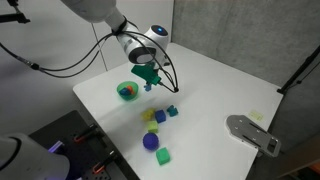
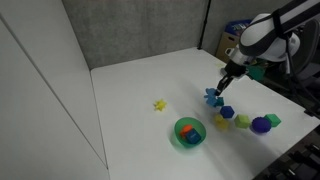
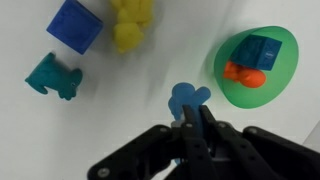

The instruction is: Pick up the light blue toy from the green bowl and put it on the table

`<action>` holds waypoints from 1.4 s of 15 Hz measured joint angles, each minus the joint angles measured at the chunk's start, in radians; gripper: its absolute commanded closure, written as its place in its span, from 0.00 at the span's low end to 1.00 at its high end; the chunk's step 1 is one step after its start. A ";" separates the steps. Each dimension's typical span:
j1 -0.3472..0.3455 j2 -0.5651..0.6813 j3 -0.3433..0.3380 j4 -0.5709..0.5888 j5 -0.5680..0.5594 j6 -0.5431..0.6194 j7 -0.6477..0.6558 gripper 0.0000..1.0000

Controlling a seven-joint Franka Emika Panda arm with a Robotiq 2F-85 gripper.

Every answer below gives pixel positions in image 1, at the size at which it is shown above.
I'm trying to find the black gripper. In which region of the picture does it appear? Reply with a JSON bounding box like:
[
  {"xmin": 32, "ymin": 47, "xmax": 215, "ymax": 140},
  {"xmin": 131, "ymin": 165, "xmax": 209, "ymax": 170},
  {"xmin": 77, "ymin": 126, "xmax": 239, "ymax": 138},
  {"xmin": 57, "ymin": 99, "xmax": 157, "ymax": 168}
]
[{"xmin": 146, "ymin": 60, "xmax": 168, "ymax": 73}]

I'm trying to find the light blue toy figure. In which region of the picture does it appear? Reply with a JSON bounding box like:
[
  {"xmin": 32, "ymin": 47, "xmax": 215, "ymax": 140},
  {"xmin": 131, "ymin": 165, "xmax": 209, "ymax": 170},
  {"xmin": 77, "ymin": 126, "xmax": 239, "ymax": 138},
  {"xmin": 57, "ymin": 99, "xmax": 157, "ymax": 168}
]
[{"xmin": 143, "ymin": 82, "xmax": 155, "ymax": 93}]

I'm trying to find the green plastic bowl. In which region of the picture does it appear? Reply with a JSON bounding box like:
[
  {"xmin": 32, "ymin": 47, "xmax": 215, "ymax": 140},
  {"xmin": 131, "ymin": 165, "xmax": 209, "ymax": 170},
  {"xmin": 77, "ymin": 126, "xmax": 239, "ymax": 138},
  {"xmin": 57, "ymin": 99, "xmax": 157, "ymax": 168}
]
[{"xmin": 116, "ymin": 80, "xmax": 140, "ymax": 102}]

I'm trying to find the yellow toy animal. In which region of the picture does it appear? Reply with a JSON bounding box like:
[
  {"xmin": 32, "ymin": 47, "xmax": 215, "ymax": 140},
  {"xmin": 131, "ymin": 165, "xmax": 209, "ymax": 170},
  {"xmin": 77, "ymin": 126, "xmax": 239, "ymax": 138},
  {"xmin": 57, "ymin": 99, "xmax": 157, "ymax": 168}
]
[{"xmin": 140, "ymin": 107, "xmax": 157, "ymax": 122}]

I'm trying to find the purple ridged round toy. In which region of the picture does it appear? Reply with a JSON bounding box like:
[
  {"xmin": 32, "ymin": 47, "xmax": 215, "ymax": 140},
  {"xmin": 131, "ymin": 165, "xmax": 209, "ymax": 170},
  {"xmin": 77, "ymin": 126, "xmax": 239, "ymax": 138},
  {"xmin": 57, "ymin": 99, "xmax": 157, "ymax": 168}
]
[{"xmin": 142, "ymin": 132, "xmax": 160, "ymax": 151}]

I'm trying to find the dark blue printed cube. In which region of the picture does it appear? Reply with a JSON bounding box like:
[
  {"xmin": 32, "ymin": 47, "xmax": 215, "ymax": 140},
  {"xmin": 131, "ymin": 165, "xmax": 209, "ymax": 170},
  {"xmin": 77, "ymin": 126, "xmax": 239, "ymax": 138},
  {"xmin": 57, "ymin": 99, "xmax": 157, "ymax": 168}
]
[{"xmin": 119, "ymin": 87, "xmax": 132, "ymax": 97}]

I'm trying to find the lime green cube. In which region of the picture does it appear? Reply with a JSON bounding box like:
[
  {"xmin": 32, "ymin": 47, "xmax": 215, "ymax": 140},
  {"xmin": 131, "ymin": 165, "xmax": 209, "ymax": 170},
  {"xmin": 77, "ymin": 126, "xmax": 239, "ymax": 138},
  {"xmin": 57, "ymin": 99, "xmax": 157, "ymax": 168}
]
[{"xmin": 146, "ymin": 120, "xmax": 160, "ymax": 134}]

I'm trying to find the grey metal mounting plate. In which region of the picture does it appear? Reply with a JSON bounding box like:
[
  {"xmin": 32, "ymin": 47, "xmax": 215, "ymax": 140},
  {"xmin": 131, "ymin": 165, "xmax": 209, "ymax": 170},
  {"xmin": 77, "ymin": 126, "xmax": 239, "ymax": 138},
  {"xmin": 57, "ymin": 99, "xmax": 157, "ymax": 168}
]
[{"xmin": 225, "ymin": 114, "xmax": 282, "ymax": 158}]

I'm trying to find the yellow tape patch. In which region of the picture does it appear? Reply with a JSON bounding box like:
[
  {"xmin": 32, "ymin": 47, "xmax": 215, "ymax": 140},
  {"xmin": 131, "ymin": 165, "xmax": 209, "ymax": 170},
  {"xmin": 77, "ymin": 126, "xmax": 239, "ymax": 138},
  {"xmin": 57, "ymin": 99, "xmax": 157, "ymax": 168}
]
[{"xmin": 248, "ymin": 110, "xmax": 264, "ymax": 122}]

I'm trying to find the black tripod pole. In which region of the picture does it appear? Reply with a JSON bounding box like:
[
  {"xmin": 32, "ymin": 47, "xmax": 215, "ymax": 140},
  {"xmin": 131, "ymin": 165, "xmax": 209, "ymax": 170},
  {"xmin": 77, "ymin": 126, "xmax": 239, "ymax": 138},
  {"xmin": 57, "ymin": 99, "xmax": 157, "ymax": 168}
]
[{"xmin": 276, "ymin": 44, "xmax": 320, "ymax": 95}]

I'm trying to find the orange handled clamp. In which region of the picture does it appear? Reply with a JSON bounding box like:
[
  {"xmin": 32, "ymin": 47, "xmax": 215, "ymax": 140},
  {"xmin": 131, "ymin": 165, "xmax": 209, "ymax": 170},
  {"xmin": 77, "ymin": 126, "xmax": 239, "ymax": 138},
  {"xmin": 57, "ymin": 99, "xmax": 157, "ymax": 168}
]
[
  {"xmin": 72, "ymin": 123, "xmax": 99, "ymax": 144},
  {"xmin": 91, "ymin": 150, "xmax": 118, "ymax": 175}
]

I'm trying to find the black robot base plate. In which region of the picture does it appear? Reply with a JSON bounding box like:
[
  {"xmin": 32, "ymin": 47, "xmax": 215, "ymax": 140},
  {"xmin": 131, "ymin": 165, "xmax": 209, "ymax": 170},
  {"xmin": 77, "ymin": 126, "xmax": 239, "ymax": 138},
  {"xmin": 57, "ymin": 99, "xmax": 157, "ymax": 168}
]
[{"xmin": 28, "ymin": 109, "xmax": 141, "ymax": 180}]

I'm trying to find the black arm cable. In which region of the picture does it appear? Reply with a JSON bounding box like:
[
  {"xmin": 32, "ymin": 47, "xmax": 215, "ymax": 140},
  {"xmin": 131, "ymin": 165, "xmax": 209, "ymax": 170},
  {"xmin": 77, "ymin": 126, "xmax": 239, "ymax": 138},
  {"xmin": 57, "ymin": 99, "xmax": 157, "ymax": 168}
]
[{"xmin": 0, "ymin": 31, "xmax": 116, "ymax": 79}]

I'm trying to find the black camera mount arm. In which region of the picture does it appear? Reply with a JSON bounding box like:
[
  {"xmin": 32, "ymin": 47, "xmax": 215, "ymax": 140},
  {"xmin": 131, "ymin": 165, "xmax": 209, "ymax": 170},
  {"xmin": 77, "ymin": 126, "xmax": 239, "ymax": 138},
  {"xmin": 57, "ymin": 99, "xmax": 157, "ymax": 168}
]
[{"xmin": 0, "ymin": 0, "xmax": 32, "ymax": 25}]

